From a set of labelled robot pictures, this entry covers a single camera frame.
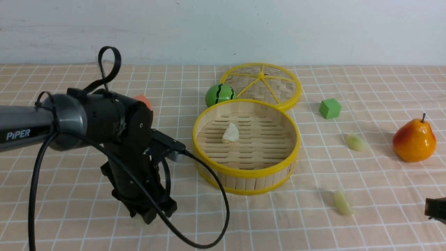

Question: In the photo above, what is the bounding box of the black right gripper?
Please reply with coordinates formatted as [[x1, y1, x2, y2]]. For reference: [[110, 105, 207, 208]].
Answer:
[[425, 197, 446, 224]]

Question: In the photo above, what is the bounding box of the green cube block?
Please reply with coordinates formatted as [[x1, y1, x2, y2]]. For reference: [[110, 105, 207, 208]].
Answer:
[[319, 98, 342, 119]]

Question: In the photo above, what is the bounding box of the bamboo steamer lid yellow rim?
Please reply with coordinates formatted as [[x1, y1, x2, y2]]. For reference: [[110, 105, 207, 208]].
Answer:
[[219, 62, 302, 111]]

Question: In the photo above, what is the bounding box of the orange yellow toy pear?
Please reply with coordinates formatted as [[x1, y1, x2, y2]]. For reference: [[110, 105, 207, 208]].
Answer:
[[392, 113, 437, 163]]

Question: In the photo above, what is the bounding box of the orange cube block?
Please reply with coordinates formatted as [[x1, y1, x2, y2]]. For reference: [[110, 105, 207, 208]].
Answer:
[[134, 95, 152, 110]]

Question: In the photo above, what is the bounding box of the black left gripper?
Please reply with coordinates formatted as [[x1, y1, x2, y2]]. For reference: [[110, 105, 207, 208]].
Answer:
[[101, 142, 177, 224]]

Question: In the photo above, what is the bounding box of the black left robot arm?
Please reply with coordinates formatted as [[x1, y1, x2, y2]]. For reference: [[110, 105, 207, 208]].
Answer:
[[0, 88, 177, 224]]

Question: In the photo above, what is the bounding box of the green watermelon toy ball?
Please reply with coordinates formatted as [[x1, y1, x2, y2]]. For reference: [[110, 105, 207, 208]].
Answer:
[[205, 84, 237, 108]]

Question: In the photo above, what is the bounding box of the greenish dumpling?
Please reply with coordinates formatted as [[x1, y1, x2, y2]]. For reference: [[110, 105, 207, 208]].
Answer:
[[345, 134, 368, 152], [333, 190, 354, 216]]

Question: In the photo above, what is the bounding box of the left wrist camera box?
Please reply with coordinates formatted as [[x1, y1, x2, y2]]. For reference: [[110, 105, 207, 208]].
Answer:
[[149, 129, 185, 162]]

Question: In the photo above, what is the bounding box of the bamboo steamer tray yellow rim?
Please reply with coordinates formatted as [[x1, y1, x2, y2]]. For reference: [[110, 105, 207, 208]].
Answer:
[[192, 99, 300, 196]]

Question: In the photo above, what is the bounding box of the white dumpling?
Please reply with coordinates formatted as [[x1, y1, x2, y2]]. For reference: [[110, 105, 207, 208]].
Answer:
[[222, 123, 240, 144]]

